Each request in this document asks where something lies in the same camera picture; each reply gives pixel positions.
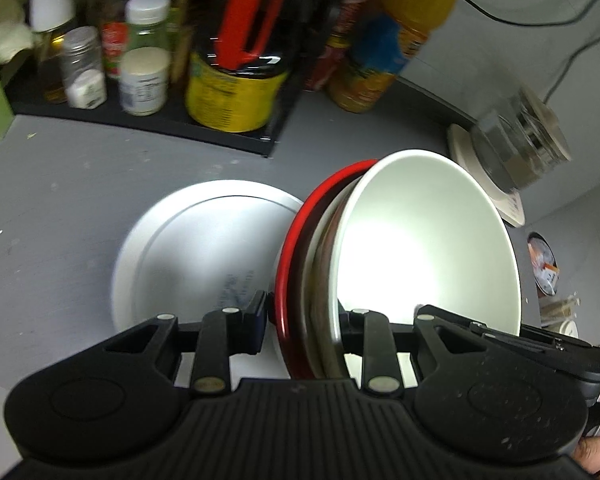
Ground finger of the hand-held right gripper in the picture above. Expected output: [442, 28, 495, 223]
[469, 321, 597, 356]

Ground person's right hand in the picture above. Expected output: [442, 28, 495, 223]
[572, 436, 600, 479]

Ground pile of sachets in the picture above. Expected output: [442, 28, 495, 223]
[529, 240, 561, 291]

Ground cream kettle base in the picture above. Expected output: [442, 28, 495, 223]
[447, 123, 527, 229]

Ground cream round appliance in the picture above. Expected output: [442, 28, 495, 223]
[555, 317, 582, 342]

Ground white plate with blue print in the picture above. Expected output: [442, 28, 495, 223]
[111, 180, 309, 392]

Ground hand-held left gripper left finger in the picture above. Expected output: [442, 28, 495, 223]
[105, 290, 270, 395]

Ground red bowl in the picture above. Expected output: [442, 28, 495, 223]
[275, 160, 381, 382]

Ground yellow juice bottle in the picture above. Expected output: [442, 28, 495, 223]
[326, 0, 457, 114]

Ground red wrapped bottle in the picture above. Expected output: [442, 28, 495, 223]
[304, 0, 368, 92]

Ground oil bottle with white cap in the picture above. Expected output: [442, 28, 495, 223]
[22, 0, 79, 105]

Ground trash bin with bag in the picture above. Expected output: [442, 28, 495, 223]
[526, 231, 562, 297]

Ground white capped jar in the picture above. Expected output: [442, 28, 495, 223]
[118, 0, 174, 117]

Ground pale green bowl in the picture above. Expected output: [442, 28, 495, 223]
[330, 149, 524, 377]

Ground yellow tin with red handle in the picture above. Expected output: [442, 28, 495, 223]
[184, 0, 302, 134]

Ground wrapped chopsticks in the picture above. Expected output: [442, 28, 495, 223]
[539, 294, 581, 322]

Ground black tray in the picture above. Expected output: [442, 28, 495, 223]
[5, 57, 307, 159]

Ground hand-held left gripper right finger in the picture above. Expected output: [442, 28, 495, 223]
[336, 304, 486, 395]

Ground red label bottle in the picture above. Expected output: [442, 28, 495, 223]
[100, 0, 132, 82]

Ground glass shaker with metal cap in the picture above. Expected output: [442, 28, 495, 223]
[59, 26, 107, 110]

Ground brown bowl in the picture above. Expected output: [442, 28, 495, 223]
[301, 180, 367, 380]

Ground glass kettle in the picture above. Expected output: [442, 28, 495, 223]
[469, 86, 574, 194]

